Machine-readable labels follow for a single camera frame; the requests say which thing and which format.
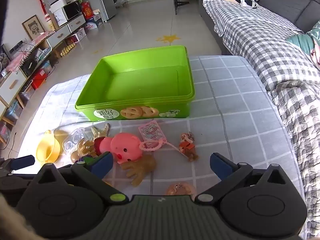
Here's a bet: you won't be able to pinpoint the red storage box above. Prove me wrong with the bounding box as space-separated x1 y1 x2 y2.
31 67 49 89

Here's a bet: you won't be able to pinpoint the brown translucent toy hand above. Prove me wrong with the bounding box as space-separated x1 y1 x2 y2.
121 154 157 187
70 139 97 164

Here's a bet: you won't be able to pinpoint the wooden cabinet with grey drawers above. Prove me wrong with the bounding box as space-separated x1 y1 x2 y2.
0 12 87 123

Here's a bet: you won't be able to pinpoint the teal cushion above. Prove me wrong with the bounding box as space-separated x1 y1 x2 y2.
286 21 320 70

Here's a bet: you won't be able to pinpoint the black microwave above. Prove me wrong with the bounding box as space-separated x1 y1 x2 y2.
61 1 83 20

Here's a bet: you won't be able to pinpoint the row of yellow toy ducks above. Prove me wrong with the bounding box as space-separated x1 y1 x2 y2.
59 42 75 57

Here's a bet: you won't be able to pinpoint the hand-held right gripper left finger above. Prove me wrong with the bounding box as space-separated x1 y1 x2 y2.
31 152 129 205

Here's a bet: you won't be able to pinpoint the plastic toy pumpkin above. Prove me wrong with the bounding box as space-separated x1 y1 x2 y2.
36 130 62 163

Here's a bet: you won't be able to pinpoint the white and red carton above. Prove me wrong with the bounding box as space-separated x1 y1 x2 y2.
71 27 87 43

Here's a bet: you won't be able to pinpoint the clear plastic blister tray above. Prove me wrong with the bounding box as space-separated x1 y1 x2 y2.
62 127 87 155

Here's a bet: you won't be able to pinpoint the green plastic box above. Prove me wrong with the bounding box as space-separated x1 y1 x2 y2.
75 45 196 122

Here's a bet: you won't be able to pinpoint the silver fridge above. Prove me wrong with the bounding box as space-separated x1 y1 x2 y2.
94 0 123 22

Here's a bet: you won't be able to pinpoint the grey sofa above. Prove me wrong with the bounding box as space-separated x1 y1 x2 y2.
196 0 320 63

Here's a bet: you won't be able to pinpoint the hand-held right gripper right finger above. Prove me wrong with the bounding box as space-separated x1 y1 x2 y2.
195 152 291 205

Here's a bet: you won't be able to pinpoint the toy starfish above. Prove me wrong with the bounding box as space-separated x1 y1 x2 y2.
90 123 110 139

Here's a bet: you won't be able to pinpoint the pink cloth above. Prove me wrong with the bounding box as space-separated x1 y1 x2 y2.
6 31 55 73

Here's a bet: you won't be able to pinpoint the framed cartoon picture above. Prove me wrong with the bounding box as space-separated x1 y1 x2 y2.
22 14 45 40

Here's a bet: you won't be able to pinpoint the small squirrel figurine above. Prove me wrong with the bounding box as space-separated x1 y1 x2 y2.
178 131 200 162

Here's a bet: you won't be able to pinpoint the purple toy grapes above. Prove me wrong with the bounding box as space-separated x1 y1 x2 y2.
75 155 97 165

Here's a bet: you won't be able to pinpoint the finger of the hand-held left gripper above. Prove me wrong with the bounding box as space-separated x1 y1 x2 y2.
0 155 35 178

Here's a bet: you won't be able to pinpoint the pink card packet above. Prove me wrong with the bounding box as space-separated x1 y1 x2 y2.
138 120 167 150

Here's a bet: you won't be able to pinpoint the grey plaid blanket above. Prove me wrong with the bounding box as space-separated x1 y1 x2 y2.
196 0 320 230

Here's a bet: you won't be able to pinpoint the white and yellow bottle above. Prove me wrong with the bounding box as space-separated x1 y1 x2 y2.
44 14 54 30

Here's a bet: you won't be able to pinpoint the white printer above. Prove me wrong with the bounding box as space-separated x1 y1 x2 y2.
50 0 78 8

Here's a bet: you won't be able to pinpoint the translucent round ball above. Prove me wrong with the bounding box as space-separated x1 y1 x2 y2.
165 182 195 196

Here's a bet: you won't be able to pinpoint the pink toy pig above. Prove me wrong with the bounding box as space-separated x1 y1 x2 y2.
99 133 142 165

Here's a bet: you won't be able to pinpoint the red gift box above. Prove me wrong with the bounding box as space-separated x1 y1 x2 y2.
81 1 97 20

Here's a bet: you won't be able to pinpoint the grey checked tablecloth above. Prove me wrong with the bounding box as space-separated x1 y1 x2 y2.
19 55 307 205

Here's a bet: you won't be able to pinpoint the pink toy wand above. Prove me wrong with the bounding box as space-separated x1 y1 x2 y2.
139 139 188 158

